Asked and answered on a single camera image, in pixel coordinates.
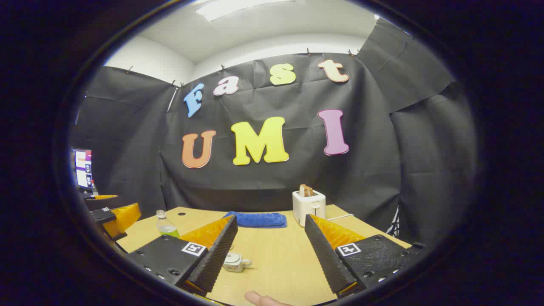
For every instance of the green label water bottle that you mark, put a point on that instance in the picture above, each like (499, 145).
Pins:
(165, 224)

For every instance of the blue folded towel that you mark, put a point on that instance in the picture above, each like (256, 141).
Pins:
(259, 219)

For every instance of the white toaster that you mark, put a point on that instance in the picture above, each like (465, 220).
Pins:
(308, 208)

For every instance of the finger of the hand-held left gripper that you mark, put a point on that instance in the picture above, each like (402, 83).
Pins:
(121, 219)
(102, 197)

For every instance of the toast bread slice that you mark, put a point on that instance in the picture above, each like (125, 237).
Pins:
(306, 190)

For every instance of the white ceramic teacup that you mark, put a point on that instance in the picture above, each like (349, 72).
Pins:
(236, 266)

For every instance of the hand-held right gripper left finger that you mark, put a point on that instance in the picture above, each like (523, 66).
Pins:
(212, 259)

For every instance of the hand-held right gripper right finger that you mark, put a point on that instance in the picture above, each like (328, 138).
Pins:
(325, 255)

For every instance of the computer monitor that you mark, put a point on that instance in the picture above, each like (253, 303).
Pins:
(83, 168)

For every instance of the black white lattice panel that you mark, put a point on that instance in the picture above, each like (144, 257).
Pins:
(393, 223)

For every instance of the ceiling light panel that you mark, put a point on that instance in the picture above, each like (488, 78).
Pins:
(238, 7)

